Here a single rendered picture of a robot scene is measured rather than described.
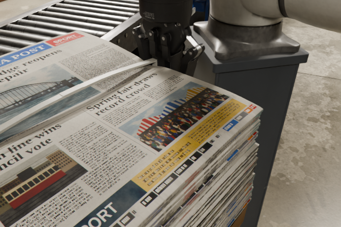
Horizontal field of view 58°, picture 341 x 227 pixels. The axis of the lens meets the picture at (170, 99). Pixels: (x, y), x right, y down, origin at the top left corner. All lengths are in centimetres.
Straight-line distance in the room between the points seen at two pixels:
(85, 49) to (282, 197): 139
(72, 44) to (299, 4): 37
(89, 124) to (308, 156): 173
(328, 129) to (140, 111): 195
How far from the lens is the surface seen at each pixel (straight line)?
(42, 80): 45
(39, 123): 37
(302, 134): 213
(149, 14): 43
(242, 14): 62
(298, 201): 173
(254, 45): 64
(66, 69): 47
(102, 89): 41
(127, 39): 135
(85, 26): 141
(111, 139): 32
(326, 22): 56
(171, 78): 42
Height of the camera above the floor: 127
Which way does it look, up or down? 34 degrees down
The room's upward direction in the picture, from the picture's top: straight up
